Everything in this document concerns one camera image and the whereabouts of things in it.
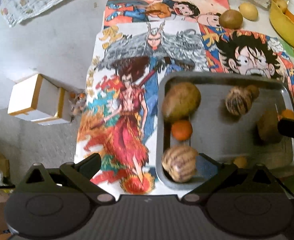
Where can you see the small orange tangerine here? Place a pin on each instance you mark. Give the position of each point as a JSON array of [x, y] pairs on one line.
[[182, 130]]

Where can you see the white yellow cardboard box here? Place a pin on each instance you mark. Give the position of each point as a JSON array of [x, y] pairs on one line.
[[37, 100]]

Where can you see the metal baking tray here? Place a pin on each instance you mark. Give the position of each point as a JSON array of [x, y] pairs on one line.
[[223, 137]]

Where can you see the yellow apple in bowl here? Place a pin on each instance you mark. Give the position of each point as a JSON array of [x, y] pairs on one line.
[[281, 4]]

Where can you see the yellow plastic bowl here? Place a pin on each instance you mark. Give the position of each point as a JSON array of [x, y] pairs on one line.
[[282, 24]]

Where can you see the small brown kiwi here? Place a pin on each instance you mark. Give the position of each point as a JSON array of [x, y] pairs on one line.
[[254, 91]]

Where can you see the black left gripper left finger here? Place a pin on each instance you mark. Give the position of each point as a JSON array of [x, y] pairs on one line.
[[80, 176]]

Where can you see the yellow lemon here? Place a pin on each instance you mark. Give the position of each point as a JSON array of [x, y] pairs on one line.
[[249, 11]]

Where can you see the anime posters mat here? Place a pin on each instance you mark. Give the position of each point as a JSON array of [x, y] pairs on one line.
[[122, 120]]

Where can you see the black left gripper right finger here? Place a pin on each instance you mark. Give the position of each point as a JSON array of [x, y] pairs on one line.
[[214, 176]]

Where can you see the striped pepino melon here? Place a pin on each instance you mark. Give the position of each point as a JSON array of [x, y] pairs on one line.
[[238, 101], [179, 162]]

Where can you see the orange tangerine on poster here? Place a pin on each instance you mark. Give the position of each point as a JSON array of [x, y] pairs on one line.
[[287, 113]]

